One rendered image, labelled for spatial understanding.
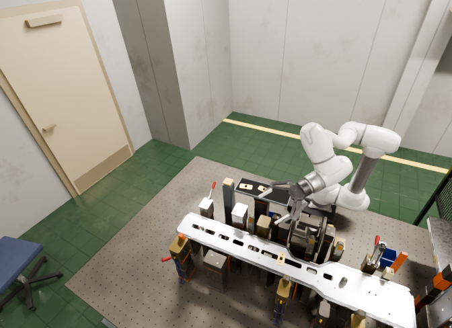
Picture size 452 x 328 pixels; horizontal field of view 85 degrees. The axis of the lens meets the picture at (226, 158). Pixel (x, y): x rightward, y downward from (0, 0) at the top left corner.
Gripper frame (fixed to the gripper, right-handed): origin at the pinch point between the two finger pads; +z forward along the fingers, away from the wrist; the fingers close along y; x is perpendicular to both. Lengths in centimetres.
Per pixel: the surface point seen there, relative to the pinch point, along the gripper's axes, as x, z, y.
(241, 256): -47, 25, -6
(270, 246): -52, 7, -8
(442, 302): -37, -48, -67
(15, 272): -72, 201, 76
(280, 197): -50, -14, 14
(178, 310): -59, 77, -13
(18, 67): -23, 135, 247
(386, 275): -50, -38, -50
